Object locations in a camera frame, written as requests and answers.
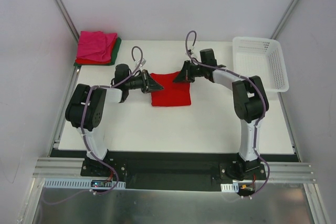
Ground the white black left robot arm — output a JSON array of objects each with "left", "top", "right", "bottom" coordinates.
[{"left": 65, "top": 63, "right": 164, "bottom": 179}]

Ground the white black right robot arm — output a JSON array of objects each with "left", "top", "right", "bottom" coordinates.
[{"left": 173, "top": 49, "right": 269, "bottom": 180}]

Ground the folded green t shirt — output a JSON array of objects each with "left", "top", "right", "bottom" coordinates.
[{"left": 73, "top": 37, "right": 122, "bottom": 67}]

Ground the folded pink t shirt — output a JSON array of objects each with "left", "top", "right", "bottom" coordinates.
[{"left": 76, "top": 31, "right": 118, "bottom": 63}]

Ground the white perforated plastic basket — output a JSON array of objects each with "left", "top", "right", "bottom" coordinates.
[{"left": 232, "top": 37, "right": 289, "bottom": 93}]

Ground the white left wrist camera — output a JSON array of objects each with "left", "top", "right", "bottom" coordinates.
[{"left": 135, "top": 58, "right": 146, "bottom": 68}]

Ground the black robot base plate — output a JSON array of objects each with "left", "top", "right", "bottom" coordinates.
[{"left": 80, "top": 151, "right": 266, "bottom": 191}]

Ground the aluminium frame post left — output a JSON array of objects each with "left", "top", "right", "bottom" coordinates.
[{"left": 54, "top": 0, "right": 79, "bottom": 42}]

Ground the aluminium frame post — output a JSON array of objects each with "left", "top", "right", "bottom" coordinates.
[
  {"left": 270, "top": 0, "right": 301, "bottom": 40},
  {"left": 54, "top": 0, "right": 79, "bottom": 42}
]

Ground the white slotted cable duct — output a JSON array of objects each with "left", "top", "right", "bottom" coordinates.
[{"left": 44, "top": 178, "right": 126, "bottom": 190}]

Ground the aluminium frame post right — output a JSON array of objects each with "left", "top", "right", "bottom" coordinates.
[{"left": 270, "top": 0, "right": 301, "bottom": 40}]

